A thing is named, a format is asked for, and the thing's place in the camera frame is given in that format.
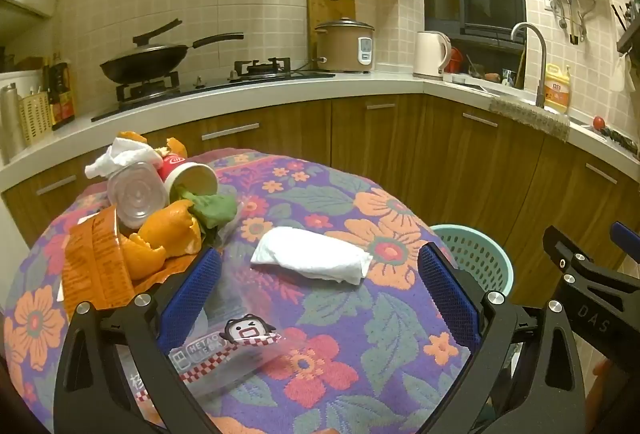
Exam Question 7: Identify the orange foil wrapper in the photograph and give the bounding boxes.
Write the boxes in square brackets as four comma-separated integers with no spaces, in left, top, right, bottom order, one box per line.
[62,206,201,315]

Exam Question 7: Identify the clear plastic snack bag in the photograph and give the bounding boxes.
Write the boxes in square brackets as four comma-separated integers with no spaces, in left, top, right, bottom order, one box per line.
[124,213,312,410]

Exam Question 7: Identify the large orange peel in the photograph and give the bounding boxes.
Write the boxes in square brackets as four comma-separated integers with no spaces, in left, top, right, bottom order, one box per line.
[119,199,202,281]

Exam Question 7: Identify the clear floral plastic bottle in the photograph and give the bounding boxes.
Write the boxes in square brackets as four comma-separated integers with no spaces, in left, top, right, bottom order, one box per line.
[107,162,168,231]

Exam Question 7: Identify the white paper towel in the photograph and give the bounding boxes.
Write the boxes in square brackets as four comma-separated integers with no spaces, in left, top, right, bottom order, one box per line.
[250,226,373,286]

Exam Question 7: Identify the green vegetable leaf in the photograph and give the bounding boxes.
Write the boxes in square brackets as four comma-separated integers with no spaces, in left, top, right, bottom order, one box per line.
[177,185,238,247]

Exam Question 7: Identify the red white paper cup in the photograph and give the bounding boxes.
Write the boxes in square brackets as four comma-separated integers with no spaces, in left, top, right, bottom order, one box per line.
[156,154,218,205]

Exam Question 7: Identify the white tissue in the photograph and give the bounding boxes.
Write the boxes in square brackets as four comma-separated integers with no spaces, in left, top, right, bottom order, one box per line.
[85,137,163,180]

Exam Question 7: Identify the small orange peel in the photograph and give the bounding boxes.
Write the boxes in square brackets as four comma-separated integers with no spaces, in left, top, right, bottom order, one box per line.
[117,131,188,158]

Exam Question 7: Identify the brown lower kitchen cabinets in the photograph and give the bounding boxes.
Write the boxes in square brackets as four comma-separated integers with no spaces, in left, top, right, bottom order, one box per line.
[2,92,639,298]

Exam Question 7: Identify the steel kitchen faucet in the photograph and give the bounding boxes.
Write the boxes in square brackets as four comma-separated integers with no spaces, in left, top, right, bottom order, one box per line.
[510,22,549,109]

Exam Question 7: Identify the teal plastic waste basket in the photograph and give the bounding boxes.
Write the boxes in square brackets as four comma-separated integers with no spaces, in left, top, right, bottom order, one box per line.
[432,224,514,297]

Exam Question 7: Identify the red tomato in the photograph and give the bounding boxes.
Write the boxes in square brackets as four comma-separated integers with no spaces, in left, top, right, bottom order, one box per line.
[592,116,606,131]

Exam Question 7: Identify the grey dish cloth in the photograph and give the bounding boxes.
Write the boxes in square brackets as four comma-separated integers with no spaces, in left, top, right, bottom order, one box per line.
[489,98,570,143]

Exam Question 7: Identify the yellow detergent bottle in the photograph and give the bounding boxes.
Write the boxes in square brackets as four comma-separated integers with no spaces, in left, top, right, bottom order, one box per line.
[544,63,570,113]

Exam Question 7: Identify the floral tablecloth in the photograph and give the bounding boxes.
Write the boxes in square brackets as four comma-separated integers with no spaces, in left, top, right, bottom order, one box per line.
[4,150,471,433]

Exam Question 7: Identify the white electric kettle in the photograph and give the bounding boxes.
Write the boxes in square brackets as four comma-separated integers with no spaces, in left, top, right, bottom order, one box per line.
[413,30,451,79]

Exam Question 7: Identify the steel thermos bottle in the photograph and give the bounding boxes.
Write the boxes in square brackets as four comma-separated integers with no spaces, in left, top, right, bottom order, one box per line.
[1,83,26,162]

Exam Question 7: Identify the dark soy sauce bottle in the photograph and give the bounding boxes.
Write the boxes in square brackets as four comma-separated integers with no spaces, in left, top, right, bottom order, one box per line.
[42,53,76,130]

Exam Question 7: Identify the beige plastic utensil basket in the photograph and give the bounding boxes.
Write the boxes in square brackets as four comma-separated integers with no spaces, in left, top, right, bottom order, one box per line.
[20,92,52,146]

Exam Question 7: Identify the black gas stove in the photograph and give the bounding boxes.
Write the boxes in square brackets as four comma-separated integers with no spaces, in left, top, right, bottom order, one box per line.
[91,57,335,122]

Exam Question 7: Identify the brown rice cooker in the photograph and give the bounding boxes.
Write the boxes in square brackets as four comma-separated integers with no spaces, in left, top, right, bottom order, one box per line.
[314,17,375,72]

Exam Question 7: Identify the black frying pan with lid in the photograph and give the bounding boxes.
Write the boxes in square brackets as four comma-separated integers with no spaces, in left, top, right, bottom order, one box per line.
[100,18,244,86]

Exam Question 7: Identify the wooden cutting board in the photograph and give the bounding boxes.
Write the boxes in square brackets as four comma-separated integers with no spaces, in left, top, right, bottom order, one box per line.
[306,0,356,69]

